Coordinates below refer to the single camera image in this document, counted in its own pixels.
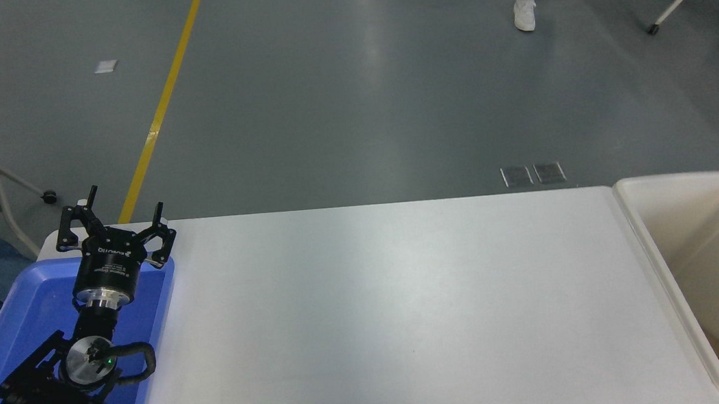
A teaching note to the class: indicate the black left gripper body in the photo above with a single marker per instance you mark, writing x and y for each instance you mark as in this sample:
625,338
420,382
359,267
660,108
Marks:
108,266

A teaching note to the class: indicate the large pale plastic bin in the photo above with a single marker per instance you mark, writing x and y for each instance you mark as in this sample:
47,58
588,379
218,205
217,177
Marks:
694,231

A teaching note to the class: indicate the blue plastic tray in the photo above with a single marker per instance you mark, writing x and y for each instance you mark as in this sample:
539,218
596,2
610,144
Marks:
24,309

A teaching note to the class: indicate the grey floor outlet cover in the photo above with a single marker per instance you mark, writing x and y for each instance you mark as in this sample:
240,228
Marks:
517,176
549,172

